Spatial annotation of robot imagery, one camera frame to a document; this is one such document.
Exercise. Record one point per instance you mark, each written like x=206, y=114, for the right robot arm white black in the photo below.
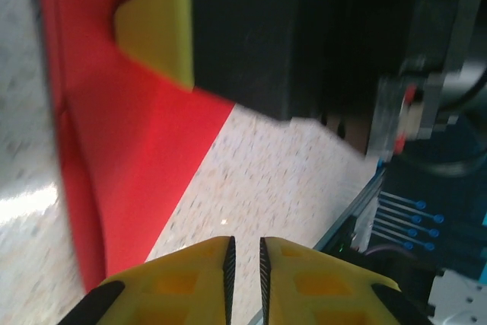
x=464, y=85

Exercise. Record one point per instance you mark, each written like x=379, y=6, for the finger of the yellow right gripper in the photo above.
x=156, y=32

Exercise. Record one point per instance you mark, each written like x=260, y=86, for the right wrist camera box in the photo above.
x=403, y=112

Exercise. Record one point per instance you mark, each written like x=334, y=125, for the blue grid print side panel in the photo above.
x=456, y=226

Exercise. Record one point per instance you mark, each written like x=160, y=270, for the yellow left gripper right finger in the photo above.
x=323, y=290

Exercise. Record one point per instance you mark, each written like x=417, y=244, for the red paper sheet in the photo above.
x=125, y=142

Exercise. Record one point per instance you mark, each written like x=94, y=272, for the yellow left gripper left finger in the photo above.
x=171, y=290

